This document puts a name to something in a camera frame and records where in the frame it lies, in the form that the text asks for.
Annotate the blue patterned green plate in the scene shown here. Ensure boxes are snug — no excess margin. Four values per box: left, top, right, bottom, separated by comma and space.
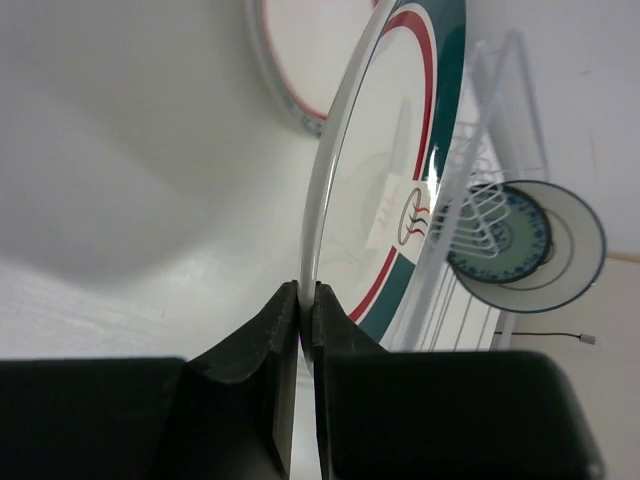
447, 184, 552, 284

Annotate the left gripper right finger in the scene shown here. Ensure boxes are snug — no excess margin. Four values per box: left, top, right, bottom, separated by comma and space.
310, 284, 605, 479

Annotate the white wire dish rack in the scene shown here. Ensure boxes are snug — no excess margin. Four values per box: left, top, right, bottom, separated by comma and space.
385, 29, 550, 351

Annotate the white plate with dark rim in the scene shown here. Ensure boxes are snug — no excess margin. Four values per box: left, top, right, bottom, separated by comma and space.
455, 180, 606, 314

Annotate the black wall cable white plug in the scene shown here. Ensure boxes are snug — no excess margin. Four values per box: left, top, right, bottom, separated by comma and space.
510, 332, 598, 345

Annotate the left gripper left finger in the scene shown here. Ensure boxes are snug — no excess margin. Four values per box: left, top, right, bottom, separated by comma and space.
1, 282, 298, 479

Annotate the green red rimmed plate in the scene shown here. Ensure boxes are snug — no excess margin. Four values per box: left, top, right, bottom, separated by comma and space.
298, 1, 467, 344
244, 0, 377, 138

